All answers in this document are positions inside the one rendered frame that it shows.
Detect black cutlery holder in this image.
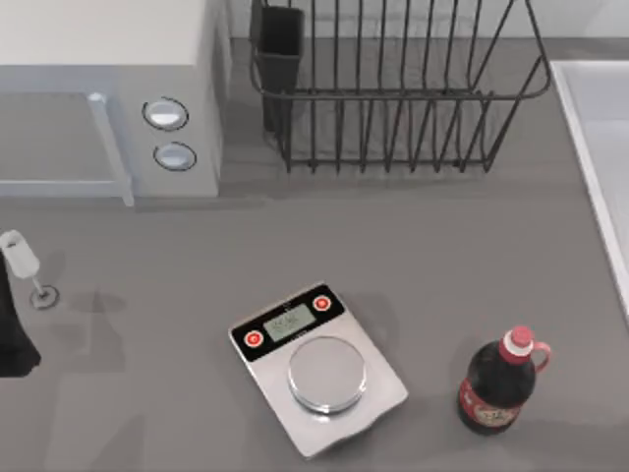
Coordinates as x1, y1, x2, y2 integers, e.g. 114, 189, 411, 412
250, 0, 307, 134

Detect white handheld milk frother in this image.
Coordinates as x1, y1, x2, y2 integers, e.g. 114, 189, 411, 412
0, 229, 61, 311

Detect white sink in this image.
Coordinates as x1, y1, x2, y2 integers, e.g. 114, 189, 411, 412
548, 59, 629, 329

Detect microwave oven door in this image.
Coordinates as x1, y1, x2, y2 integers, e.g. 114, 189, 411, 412
0, 90, 136, 207

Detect round microwave knob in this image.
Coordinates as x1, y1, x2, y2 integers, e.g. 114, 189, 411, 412
142, 96, 191, 133
152, 141, 199, 173

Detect pale microwave oven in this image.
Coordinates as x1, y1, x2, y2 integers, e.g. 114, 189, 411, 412
0, 0, 233, 207

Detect black wire dish rack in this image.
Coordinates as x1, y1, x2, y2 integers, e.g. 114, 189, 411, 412
248, 0, 552, 175

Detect dark bottle with red cap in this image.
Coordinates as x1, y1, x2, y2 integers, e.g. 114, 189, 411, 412
457, 324, 552, 436

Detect silver kitchen scale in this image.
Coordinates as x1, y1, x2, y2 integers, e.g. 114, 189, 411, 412
227, 280, 410, 461

